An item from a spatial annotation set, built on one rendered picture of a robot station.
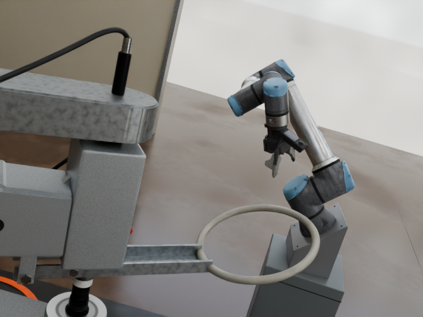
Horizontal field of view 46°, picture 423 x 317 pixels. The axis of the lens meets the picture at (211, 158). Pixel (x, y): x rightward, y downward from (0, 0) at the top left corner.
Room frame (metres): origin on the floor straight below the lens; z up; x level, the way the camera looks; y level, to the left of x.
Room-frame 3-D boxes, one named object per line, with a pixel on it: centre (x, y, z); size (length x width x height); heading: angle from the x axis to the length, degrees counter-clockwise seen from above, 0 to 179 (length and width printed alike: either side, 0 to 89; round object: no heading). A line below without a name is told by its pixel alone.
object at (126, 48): (1.47, 0.33, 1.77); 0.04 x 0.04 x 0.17
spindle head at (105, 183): (1.44, 0.40, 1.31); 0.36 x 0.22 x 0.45; 117
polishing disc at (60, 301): (1.47, 0.33, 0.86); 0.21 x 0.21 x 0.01
